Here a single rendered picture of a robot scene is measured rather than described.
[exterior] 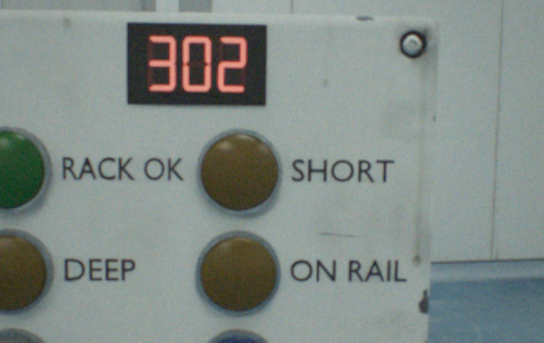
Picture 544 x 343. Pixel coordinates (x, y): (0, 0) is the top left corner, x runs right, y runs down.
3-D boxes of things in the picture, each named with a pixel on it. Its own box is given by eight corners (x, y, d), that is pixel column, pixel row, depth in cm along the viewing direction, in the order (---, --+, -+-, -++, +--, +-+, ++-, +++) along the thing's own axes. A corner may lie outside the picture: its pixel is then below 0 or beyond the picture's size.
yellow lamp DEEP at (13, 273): (45, 315, 27) (44, 236, 27) (-35, 314, 27) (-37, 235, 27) (51, 308, 28) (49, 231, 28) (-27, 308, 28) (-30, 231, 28)
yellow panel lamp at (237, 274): (277, 316, 28) (279, 238, 27) (198, 316, 28) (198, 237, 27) (276, 309, 28) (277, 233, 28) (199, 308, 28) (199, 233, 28)
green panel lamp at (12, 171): (44, 211, 27) (43, 131, 27) (-38, 211, 27) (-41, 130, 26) (49, 208, 28) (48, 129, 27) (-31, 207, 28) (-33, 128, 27)
